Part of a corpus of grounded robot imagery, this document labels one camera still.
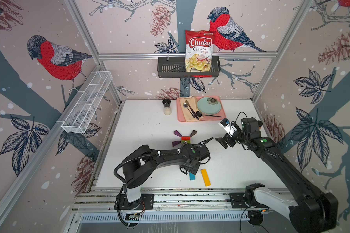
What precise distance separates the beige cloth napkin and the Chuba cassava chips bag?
0.35 metres

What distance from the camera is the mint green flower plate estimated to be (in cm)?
116

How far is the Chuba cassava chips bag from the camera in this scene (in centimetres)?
85

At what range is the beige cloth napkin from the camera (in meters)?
1.09

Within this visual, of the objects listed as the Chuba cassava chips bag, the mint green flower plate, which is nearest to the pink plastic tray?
the mint green flower plate

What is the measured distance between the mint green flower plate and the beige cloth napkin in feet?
0.11

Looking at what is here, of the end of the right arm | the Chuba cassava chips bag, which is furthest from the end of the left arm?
the Chuba cassava chips bag

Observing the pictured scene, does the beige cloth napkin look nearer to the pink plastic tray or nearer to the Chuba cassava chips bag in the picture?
the pink plastic tray
